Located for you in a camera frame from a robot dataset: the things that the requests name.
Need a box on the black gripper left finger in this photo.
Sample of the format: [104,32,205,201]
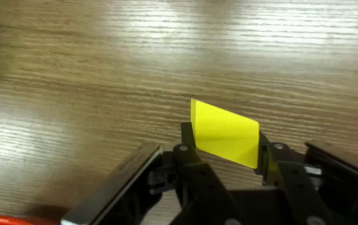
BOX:
[60,121,242,225]

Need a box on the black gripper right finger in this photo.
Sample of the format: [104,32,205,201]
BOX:
[256,131,358,225]

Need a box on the yellow cube block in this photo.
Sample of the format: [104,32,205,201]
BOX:
[189,97,261,170]

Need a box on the red plastic bowl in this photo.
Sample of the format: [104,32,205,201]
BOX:
[0,214,60,225]

